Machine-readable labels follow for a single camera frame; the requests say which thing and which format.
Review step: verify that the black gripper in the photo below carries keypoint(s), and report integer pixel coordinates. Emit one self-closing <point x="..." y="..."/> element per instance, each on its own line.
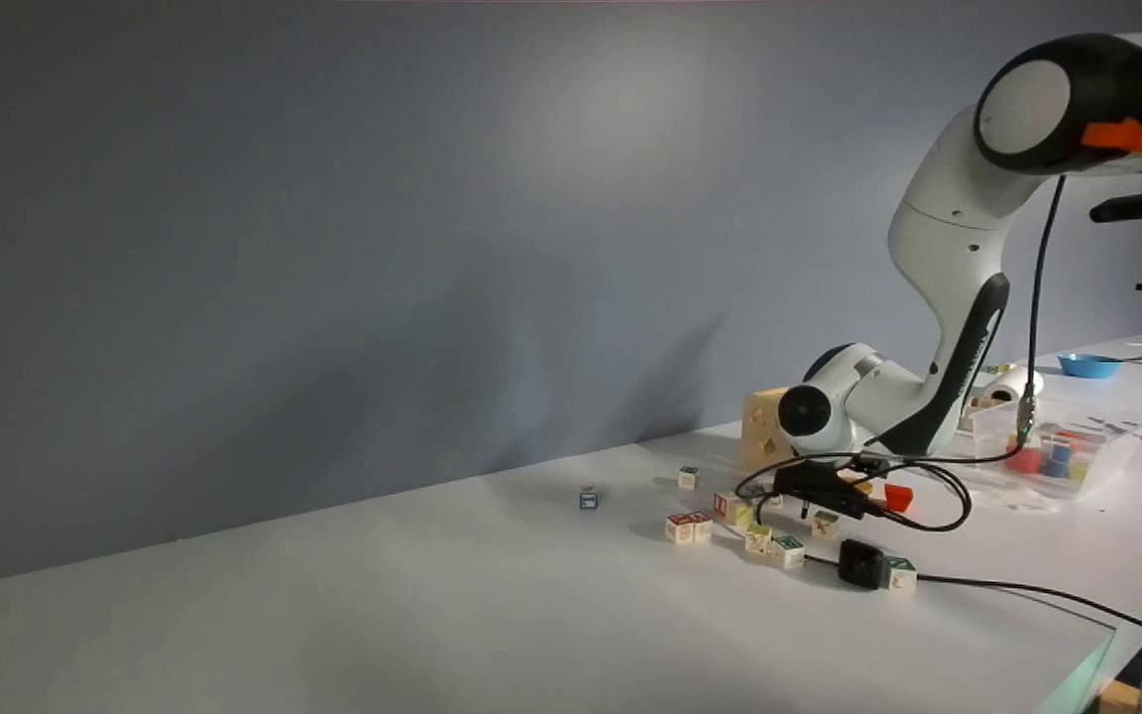
<point x="815" y="486"/>

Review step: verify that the wooden shape sorter cube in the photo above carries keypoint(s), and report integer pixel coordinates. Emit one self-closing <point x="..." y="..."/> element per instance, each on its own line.
<point x="762" y="421"/>

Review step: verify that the small wooden piece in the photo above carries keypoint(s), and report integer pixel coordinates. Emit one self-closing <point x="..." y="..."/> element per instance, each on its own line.
<point x="1120" y="695"/>

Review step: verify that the clear plastic container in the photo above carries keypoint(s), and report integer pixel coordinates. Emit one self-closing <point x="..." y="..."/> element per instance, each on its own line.
<point x="1073" y="461"/>

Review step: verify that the small grey blue block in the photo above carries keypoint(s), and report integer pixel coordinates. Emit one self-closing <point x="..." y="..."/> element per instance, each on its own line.
<point x="589" y="498"/>

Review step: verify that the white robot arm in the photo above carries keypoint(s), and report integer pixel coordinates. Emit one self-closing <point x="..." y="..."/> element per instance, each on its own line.
<point x="954" y="241"/>

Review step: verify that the black block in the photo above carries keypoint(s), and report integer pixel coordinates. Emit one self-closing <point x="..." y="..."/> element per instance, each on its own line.
<point x="862" y="567"/>

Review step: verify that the small block with red print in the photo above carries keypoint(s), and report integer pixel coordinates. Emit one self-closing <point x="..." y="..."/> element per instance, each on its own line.
<point x="687" y="528"/>

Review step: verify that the blue bowl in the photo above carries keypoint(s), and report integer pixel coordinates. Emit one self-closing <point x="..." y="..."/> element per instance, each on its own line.
<point x="1091" y="367"/>

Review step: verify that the white roll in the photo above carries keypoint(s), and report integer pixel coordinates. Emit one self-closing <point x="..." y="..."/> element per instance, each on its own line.
<point x="1028" y="385"/>

